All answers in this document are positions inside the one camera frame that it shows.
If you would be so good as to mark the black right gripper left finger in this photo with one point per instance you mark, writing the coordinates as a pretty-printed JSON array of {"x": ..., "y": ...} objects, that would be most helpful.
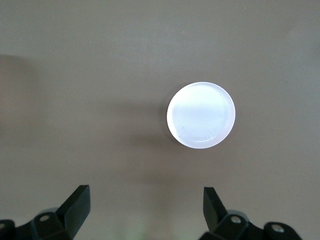
[{"x": 72, "y": 212}]

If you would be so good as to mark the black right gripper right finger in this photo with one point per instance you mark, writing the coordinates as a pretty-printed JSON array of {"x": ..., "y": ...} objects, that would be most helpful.
[{"x": 212, "y": 212}]

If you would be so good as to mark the pale pink round plate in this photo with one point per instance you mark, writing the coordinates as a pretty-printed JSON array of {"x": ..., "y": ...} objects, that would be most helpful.
[{"x": 201, "y": 115}]

